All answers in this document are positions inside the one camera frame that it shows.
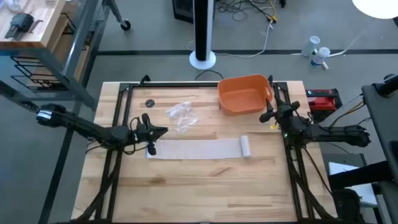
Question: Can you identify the black cable loop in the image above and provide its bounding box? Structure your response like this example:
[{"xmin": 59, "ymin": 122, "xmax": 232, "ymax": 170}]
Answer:
[{"xmin": 194, "ymin": 69, "xmax": 224, "ymax": 82}]

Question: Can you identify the white paper sheet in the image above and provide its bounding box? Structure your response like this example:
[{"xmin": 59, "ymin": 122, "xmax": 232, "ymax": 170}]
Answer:
[{"xmin": 328, "ymin": 161, "xmax": 379, "ymax": 208}]

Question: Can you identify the wooden workbench top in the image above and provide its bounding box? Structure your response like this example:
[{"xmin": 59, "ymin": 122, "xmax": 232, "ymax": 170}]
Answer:
[{"xmin": 0, "ymin": 0, "xmax": 67, "ymax": 50}]

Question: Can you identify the dark grey side table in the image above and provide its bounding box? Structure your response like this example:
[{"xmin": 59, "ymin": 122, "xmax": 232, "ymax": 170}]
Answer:
[{"xmin": 360, "ymin": 73, "xmax": 398, "ymax": 224}]

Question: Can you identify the white power cord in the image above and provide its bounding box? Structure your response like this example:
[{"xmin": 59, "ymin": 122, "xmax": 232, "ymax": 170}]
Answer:
[{"xmin": 290, "ymin": 17, "xmax": 379, "ymax": 71}]

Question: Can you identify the red black tool case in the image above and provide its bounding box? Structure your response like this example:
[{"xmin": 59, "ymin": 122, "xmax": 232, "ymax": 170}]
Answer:
[{"xmin": 305, "ymin": 88, "xmax": 343, "ymax": 113}]

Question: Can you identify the black bag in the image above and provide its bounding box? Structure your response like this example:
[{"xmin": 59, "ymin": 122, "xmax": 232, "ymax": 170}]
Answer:
[{"xmin": 331, "ymin": 188, "xmax": 366, "ymax": 224}]

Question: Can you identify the white round tabletop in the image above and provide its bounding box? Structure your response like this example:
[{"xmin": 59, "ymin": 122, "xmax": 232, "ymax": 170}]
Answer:
[{"xmin": 351, "ymin": 0, "xmax": 398, "ymax": 20}]

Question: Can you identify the yellow floor cable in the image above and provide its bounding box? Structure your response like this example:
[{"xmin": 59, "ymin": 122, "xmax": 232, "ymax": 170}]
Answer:
[{"xmin": 267, "ymin": 0, "xmax": 279, "ymax": 23}]

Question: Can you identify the white canister with blue label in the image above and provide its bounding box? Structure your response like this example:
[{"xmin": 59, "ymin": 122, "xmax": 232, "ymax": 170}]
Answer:
[{"xmin": 310, "ymin": 47, "xmax": 331, "ymax": 68}]

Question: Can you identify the orange plastic basket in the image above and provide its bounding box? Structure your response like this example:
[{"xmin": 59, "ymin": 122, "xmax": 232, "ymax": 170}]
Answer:
[{"xmin": 217, "ymin": 73, "xmax": 274, "ymax": 117}]

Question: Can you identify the black white tower fan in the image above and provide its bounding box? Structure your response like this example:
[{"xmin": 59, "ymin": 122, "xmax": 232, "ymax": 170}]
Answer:
[{"xmin": 188, "ymin": 0, "xmax": 217, "ymax": 70}]

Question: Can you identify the clear plastic bag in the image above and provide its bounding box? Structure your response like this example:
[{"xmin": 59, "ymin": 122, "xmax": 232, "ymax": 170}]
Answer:
[{"xmin": 165, "ymin": 101, "xmax": 200, "ymax": 133}]

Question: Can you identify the grey steel bench frame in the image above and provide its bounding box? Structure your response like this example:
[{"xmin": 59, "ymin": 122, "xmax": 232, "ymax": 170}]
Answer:
[{"xmin": 0, "ymin": 0, "xmax": 132, "ymax": 121}]

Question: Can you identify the black wire rack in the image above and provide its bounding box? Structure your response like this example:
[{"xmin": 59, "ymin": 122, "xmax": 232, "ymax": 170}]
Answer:
[{"xmin": 10, "ymin": 12, "xmax": 77, "ymax": 91}]

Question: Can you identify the white elastic bandage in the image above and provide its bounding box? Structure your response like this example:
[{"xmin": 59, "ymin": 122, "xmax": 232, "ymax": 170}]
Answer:
[{"xmin": 146, "ymin": 135, "xmax": 252, "ymax": 161}]

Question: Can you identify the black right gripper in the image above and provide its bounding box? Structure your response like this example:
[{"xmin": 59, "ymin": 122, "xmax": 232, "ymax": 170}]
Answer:
[{"xmin": 259, "ymin": 91, "xmax": 302, "ymax": 126}]

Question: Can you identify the tangle of black cables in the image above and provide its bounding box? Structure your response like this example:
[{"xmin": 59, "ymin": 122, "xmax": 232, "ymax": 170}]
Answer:
[{"xmin": 215, "ymin": 0, "xmax": 282, "ymax": 23}]

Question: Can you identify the black tool set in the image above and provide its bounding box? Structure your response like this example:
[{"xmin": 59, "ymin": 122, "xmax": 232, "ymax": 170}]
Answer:
[{"xmin": 3, "ymin": 12, "xmax": 35, "ymax": 41}]

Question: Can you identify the plain white canister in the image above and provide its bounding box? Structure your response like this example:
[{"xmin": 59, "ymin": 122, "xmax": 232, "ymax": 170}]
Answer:
[{"xmin": 300, "ymin": 35, "xmax": 321, "ymax": 58}]

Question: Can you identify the black aluminium table frame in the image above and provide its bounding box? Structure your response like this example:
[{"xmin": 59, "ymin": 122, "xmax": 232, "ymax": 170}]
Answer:
[{"xmin": 58, "ymin": 81, "xmax": 340, "ymax": 224}]

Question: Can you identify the black box on floor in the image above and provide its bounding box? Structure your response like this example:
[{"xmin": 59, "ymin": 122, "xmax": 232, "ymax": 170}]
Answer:
[{"xmin": 172, "ymin": 0, "xmax": 195, "ymax": 24}]

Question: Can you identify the white floor cable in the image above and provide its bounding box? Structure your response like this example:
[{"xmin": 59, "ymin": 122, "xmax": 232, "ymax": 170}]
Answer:
[{"xmin": 186, "ymin": 20, "xmax": 275, "ymax": 59}]

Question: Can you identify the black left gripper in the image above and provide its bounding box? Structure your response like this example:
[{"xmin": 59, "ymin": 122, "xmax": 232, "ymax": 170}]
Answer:
[{"xmin": 133, "ymin": 112, "xmax": 169, "ymax": 156}]

